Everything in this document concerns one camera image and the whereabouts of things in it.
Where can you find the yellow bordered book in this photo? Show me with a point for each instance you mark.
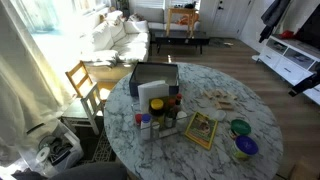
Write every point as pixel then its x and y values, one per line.
pixel 201 130

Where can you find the red object on cabinet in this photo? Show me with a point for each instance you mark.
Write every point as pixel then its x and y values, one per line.
pixel 286 34

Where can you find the white door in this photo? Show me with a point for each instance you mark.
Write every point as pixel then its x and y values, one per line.
pixel 230 16

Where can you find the glass shaker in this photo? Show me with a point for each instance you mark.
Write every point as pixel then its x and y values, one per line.
pixel 155 130

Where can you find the black coffee table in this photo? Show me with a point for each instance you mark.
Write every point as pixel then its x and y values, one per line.
pixel 181 37

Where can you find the white bottle with blue cap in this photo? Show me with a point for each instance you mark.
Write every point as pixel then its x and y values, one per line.
pixel 145 126

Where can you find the grey chair back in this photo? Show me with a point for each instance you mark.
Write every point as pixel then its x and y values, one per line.
pixel 90 171

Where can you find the white sectional sofa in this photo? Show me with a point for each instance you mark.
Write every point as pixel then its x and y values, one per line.
pixel 130 43

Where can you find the patterned dark rug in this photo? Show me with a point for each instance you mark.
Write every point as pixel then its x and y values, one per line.
pixel 103 150

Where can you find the tall wooden side table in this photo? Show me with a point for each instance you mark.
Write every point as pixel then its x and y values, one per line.
pixel 180 11

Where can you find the green plastic can lid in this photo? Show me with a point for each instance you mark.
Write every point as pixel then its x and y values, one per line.
pixel 241 127

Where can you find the white shaker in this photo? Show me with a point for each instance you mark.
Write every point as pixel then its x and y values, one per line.
pixel 181 118

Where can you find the wooden slat-back chair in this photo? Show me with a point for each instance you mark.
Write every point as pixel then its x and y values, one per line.
pixel 80 80

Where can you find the small wooden block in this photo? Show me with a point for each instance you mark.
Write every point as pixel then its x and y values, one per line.
pixel 208 94
pixel 220 93
pixel 232 96
pixel 225 106

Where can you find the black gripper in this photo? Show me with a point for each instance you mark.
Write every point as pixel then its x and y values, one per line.
pixel 306 83

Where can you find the clear plastic storage bin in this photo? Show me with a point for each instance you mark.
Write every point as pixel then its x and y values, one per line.
pixel 63 150

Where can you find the black television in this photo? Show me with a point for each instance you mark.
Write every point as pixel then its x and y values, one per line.
pixel 311 28

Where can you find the navy blue open box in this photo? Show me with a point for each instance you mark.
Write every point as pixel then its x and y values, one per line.
pixel 135 85

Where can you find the dark red-capped sauce bottle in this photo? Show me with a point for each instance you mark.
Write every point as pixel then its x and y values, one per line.
pixel 179 101

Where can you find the orange object under table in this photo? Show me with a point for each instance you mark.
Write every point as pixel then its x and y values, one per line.
pixel 185 20

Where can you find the patterned sofa pillow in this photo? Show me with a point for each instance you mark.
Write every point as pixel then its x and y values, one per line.
pixel 135 17

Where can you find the cream curtain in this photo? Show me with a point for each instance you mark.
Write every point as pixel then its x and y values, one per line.
pixel 23 83

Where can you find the white chair with dark seat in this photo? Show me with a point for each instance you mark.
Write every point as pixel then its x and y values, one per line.
pixel 91 103

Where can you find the white napkin stack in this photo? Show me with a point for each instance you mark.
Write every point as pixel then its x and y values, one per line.
pixel 151 93

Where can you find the yellow-lidded dark jar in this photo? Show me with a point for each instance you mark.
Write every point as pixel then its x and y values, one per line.
pixel 157 106

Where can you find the small red-capped jar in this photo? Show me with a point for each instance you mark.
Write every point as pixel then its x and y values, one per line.
pixel 138 118

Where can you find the dark hanging jacket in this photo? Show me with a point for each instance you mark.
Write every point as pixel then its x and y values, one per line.
pixel 273 15

